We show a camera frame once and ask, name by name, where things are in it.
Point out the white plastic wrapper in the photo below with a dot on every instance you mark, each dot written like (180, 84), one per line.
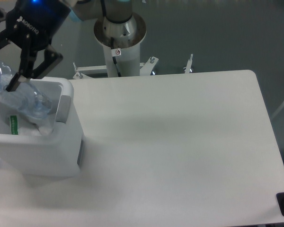
(26, 126)

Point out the white open trash can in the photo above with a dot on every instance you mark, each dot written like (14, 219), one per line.
(57, 154)

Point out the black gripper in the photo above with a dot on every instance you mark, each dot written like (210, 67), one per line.
(35, 21)

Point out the clear plastic water bottle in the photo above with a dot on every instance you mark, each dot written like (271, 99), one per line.
(26, 100)

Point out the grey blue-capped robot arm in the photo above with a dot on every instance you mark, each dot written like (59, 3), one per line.
(122, 28)

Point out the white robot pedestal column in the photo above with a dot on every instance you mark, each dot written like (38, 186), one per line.
(122, 62)

